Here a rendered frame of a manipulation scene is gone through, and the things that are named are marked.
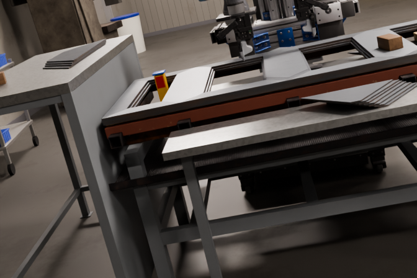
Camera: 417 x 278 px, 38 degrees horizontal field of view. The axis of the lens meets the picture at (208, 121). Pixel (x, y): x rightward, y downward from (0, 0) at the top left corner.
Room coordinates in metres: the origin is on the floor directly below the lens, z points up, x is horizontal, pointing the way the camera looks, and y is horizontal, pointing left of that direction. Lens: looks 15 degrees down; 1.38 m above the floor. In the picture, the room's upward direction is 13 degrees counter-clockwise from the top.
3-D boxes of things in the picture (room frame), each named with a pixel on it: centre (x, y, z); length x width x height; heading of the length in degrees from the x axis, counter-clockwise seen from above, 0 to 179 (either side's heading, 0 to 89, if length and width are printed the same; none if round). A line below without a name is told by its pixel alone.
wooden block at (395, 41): (2.45, -0.81, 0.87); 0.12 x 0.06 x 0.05; 4
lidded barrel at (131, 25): (11.07, 1.04, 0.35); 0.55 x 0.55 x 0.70
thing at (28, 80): (2.91, 0.69, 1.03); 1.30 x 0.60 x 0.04; 173
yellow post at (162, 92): (2.97, 0.19, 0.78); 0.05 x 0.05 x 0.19; 83
